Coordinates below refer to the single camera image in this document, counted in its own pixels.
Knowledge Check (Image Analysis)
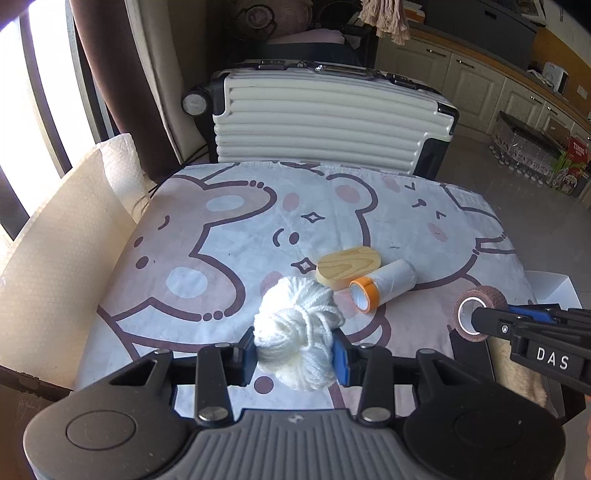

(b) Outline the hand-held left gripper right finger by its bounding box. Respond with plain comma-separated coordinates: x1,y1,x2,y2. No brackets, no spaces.
331,329,498,424

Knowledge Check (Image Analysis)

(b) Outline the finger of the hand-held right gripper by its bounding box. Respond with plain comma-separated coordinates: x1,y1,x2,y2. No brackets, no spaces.
505,302,591,326
470,307,527,340

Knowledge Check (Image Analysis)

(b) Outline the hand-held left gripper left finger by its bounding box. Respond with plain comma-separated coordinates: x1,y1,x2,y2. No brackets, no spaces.
105,324,258,428

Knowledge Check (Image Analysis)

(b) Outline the brown bandage roll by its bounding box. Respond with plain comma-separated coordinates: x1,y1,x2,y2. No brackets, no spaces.
452,286,511,344

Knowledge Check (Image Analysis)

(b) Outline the black box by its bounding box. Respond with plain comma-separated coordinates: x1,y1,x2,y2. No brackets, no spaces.
457,337,587,428

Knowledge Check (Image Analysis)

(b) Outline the beige plush toy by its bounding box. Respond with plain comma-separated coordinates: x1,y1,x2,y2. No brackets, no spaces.
494,353,550,409

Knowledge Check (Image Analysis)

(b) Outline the white yarn ball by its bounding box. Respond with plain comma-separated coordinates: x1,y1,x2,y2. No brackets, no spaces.
253,274,347,392

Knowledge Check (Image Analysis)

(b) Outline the oval wooden box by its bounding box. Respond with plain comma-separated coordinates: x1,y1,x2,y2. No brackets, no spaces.
316,246,385,291

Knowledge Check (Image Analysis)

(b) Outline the white bag roll orange end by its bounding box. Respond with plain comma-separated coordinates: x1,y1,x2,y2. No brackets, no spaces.
348,259,417,315

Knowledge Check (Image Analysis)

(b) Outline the white box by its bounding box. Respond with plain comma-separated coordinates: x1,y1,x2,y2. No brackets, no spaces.
524,270,580,310

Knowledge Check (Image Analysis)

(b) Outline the bear printed blanket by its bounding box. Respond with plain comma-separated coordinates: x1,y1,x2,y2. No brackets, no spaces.
74,159,540,412

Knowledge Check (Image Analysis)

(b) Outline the green red carton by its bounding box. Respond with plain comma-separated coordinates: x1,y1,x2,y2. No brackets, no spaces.
551,136,591,197

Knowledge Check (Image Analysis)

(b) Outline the pack of water bottles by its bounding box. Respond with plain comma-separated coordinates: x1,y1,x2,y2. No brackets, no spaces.
489,111,571,185

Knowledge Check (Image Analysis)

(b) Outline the brown cardboard box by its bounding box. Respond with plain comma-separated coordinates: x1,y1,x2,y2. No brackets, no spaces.
545,113,573,139

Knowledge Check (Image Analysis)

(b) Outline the dark brown board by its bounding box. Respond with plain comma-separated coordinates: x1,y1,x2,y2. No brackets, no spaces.
0,364,75,402

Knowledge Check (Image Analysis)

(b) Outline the cream cabinet row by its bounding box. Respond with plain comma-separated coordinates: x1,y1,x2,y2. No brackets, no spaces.
376,23,591,208

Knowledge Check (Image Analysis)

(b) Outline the white small appliance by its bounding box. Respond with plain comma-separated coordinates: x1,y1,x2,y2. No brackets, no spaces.
541,62,570,90

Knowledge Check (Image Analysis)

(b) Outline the white ribbed suitcase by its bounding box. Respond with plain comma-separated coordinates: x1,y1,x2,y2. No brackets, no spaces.
181,60,460,181

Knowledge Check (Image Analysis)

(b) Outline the large dark grey box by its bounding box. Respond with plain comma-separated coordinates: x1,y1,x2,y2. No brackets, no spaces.
462,0,539,70

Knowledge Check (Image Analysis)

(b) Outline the dark blue cloth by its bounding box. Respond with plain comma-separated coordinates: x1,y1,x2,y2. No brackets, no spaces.
263,41,365,68

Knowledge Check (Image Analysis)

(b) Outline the beige mop head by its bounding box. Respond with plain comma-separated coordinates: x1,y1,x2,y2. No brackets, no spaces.
360,0,411,46

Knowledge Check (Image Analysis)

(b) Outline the brown curtain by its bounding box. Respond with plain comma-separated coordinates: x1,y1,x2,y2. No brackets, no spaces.
69,0,185,183

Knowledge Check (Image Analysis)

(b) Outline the window with dark bars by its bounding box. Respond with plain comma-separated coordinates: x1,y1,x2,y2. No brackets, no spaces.
0,0,100,241

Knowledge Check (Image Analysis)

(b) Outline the pink plush cushion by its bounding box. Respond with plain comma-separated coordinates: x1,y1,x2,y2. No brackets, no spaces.
231,0,345,45

